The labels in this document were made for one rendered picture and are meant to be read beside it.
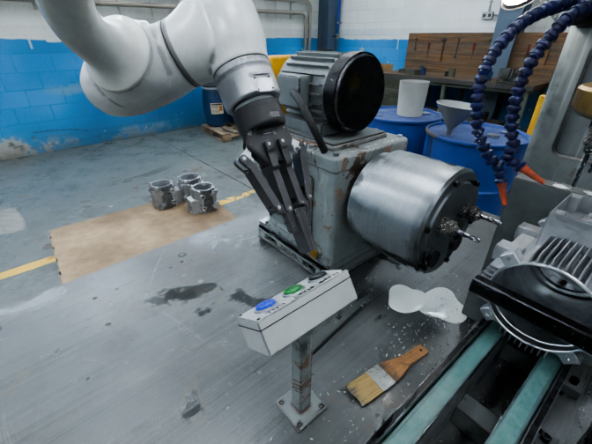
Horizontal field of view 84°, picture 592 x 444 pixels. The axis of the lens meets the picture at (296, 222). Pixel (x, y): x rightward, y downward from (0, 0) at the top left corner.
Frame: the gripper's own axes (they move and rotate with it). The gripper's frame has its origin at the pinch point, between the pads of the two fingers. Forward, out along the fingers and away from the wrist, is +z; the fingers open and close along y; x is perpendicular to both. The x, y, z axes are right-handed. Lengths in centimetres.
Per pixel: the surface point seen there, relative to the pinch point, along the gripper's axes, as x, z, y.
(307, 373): 5.8, 23.1, -5.0
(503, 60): 143, -88, 508
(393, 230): 3.3, 8.0, 23.9
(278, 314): -3.5, 8.6, -10.3
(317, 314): -3.5, 11.6, -4.7
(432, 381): -7.6, 29.3, 8.4
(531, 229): -14.4, 16.2, 40.5
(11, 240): 294, -54, -63
